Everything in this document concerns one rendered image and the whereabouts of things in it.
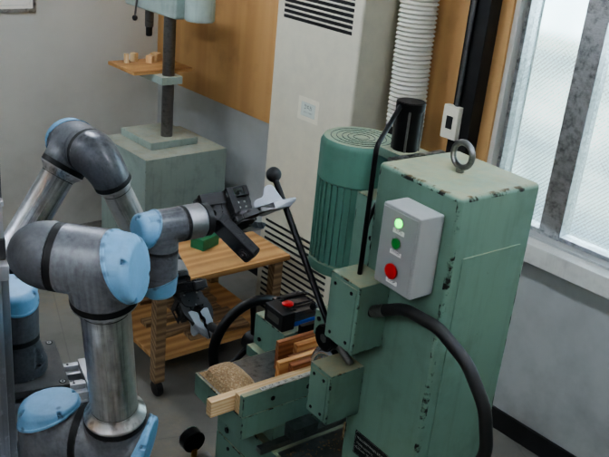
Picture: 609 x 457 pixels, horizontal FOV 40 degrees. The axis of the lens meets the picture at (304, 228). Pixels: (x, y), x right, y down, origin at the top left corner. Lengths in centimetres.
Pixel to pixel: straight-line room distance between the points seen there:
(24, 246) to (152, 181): 275
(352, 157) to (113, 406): 69
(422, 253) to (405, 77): 186
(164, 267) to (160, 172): 241
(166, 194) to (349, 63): 131
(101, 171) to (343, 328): 76
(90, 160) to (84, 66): 281
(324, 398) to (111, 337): 51
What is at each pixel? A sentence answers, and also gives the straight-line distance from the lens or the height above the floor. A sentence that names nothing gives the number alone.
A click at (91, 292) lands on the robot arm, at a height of 137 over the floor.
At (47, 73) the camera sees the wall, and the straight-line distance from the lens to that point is 478.
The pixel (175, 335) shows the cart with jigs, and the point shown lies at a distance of 360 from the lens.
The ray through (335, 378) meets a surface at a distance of 173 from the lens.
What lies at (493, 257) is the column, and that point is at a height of 139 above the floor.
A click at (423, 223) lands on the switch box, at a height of 147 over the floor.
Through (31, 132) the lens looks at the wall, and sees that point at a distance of 482.
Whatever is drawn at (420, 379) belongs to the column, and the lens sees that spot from 165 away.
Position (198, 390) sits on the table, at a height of 86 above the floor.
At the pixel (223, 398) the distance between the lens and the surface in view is 188.
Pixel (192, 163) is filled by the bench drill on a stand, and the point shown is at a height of 65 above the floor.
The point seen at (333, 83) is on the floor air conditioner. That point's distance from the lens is 342.
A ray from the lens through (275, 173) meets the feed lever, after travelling 184.
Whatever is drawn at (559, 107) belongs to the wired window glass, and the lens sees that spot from 319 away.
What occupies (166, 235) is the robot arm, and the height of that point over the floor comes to 132.
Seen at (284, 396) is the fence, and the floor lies 92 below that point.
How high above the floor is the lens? 200
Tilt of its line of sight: 23 degrees down
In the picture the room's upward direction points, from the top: 6 degrees clockwise
